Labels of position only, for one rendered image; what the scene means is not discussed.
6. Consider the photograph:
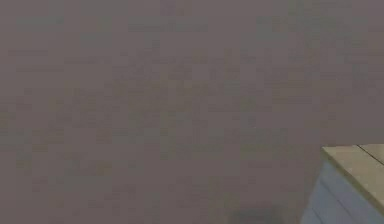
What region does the grey cabinet with beige top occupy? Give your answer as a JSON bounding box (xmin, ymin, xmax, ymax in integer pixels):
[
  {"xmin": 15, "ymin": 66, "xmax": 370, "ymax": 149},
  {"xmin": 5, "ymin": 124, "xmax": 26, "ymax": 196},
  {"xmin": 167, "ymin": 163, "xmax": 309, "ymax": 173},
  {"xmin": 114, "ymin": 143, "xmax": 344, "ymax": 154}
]
[{"xmin": 299, "ymin": 143, "xmax": 384, "ymax": 224}]

